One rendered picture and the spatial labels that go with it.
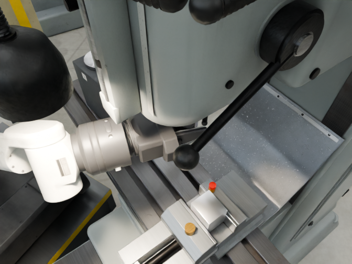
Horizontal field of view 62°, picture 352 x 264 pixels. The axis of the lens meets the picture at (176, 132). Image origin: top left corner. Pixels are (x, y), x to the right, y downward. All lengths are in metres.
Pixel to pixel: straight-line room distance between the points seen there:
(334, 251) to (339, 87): 1.28
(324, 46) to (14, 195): 1.18
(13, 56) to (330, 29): 0.34
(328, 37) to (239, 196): 0.45
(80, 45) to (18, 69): 2.75
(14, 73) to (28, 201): 1.06
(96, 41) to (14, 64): 0.10
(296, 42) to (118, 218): 0.72
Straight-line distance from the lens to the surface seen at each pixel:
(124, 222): 0.90
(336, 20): 0.41
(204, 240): 0.65
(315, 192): 1.03
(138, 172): 0.85
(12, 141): 0.51
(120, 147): 0.47
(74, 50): 2.95
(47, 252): 1.39
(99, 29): 0.31
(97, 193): 1.43
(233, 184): 0.76
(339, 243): 1.94
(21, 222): 1.26
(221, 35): 0.29
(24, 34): 0.27
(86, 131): 0.48
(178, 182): 0.82
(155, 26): 0.28
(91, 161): 0.47
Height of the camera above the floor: 1.64
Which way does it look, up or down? 51 degrees down
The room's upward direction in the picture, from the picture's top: straight up
